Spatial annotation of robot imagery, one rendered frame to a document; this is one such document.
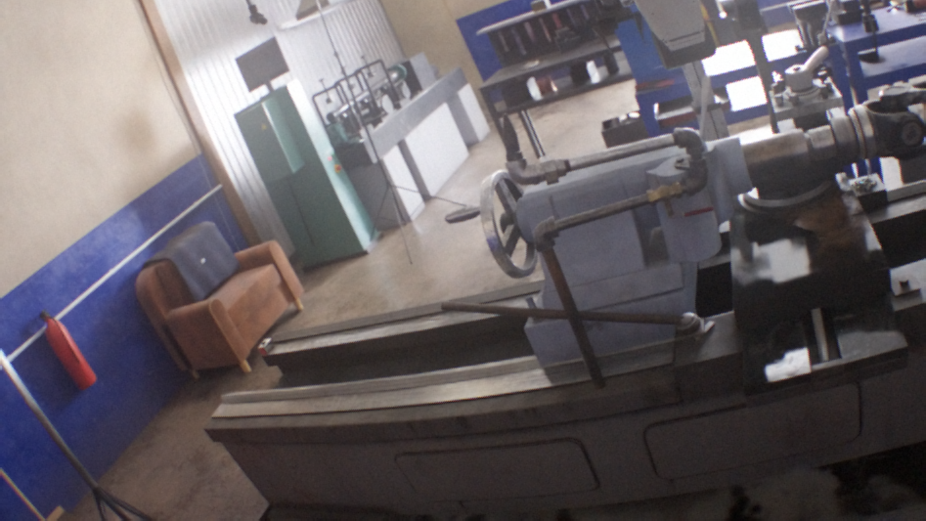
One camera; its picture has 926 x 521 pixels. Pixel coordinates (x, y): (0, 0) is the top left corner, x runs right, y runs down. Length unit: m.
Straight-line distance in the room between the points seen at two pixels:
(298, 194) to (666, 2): 3.84
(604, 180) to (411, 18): 7.81
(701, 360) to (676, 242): 0.23
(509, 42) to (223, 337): 3.24
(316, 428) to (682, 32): 1.68
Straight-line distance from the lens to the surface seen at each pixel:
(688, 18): 2.31
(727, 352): 1.17
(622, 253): 1.28
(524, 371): 1.41
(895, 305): 1.19
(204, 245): 4.77
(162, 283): 4.73
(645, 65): 3.23
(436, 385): 1.51
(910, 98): 1.31
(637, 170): 1.25
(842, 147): 1.29
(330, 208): 5.37
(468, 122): 7.18
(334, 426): 1.58
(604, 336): 1.33
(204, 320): 4.37
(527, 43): 5.59
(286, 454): 1.83
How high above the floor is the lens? 1.57
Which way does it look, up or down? 20 degrees down
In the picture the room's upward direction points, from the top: 24 degrees counter-clockwise
